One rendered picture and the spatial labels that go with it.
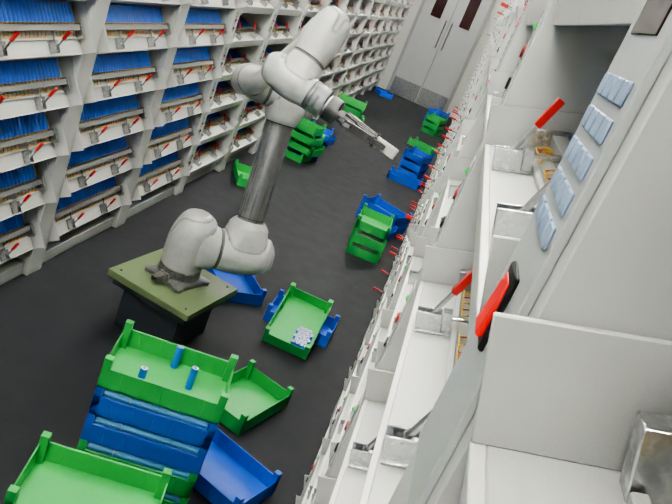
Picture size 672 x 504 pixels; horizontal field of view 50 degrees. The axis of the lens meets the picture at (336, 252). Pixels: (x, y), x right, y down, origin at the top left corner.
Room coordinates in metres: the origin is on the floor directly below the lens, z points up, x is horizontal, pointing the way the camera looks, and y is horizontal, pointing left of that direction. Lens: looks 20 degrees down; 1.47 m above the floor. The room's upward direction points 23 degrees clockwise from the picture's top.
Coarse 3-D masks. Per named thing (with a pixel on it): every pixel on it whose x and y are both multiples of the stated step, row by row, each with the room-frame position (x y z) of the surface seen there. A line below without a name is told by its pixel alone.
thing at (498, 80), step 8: (496, 72) 1.63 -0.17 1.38; (504, 72) 1.62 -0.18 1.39; (496, 80) 1.62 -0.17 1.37; (504, 80) 1.62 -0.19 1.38; (496, 88) 1.62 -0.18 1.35; (488, 96) 1.58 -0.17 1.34; (496, 96) 1.44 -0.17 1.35; (488, 104) 1.42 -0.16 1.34; (488, 112) 1.28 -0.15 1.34; (488, 120) 1.02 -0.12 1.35
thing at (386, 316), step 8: (384, 312) 1.63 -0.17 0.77; (392, 312) 1.62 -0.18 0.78; (384, 320) 1.62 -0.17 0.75; (384, 328) 1.62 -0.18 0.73; (384, 336) 1.58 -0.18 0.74; (376, 344) 1.53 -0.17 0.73; (368, 360) 1.44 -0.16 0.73; (360, 384) 1.32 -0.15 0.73; (360, 392) 1.29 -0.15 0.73; (352, 408) 1.19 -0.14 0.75; (344, 424) 1.16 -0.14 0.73; (328, 464) 1.02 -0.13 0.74
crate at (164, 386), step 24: (120, 336) 1.57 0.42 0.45; (144, 336) 1.63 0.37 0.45; (120, 360) 1.55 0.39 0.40; (144, 360) 1.59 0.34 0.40; (168, 360) 1.64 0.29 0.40; (192, 360) 1.65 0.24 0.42; (216, 360) 1.66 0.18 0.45; (120, 384) 1.43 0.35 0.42; (144, 384) 1.44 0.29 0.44; (168, 384) 1.54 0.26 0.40; (216, 384) 1.62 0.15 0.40; (168, 408) 1.45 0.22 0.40; (192, 408) 1.46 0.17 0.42; (216, 408) 1.47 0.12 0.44
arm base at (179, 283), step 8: (160, 264) 2.40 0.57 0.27; (152, 272) 2.39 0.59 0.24; (160, 272) 2.36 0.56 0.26; (168, 272) 2.37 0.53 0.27; (176, 272) 2.37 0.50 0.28; (200, 272) 2.44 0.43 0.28; (152, 280) 2.33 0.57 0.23; (160, 280) 2.34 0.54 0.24; (168, 280) 2.36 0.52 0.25; (176, 280) 2.37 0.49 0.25; (184, 280) 2.38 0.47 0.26; (192, 280) 2.40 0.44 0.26; (200, 280) 2.45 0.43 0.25; (208, 280) 2.49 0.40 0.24; (176, 288) 2.33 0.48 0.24; (184, 288) 2.36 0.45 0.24; (192, 288) 2.41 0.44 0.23
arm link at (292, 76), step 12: (276, 60) 2.03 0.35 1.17; (288, 60) 2.03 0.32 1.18; (300, 60) 2.03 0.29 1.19; (312, 60) 2.04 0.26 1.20; (264, 72) 2.03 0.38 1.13; (276, 72) 2.01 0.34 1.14; (288, 72) 2.01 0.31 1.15; (300, 72) 2.02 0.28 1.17; (312, 72) 2.04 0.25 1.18; (276, 84) 2.02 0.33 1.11; (288, 84) 2.01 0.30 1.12; (300, 84) 2.01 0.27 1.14; (312, 84) 2.02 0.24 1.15; (288, 96) 2.02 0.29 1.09; (300, 96) 2.01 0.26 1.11
